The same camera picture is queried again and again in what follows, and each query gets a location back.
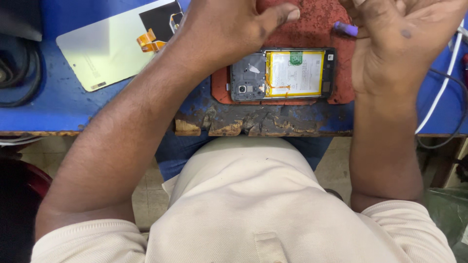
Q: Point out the person's left hand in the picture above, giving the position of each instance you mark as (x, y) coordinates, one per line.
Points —
(219, 29)

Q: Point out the person's right hand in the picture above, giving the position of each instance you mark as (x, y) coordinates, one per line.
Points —
(398, 44)

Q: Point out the opened black smartphone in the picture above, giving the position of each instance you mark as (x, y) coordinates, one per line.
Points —
(281, 75)

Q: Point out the red rubber work mat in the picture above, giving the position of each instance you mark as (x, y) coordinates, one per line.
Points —
(310, 40)

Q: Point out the phone battery with yellow edge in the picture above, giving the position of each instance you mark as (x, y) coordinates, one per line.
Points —
(295, 73)

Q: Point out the phone display panel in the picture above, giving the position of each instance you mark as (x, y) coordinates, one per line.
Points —
(106, 47)

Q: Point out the person's blue jeans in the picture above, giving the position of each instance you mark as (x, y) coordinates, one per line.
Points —
(190, 153)

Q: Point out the green plastic bag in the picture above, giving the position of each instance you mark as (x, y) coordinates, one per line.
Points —
(448, 215)

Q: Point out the person's beige polo shirt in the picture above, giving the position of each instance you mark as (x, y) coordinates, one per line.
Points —
(241, 208)

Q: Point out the dark red stool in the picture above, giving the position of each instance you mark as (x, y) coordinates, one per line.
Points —
(18, 212)

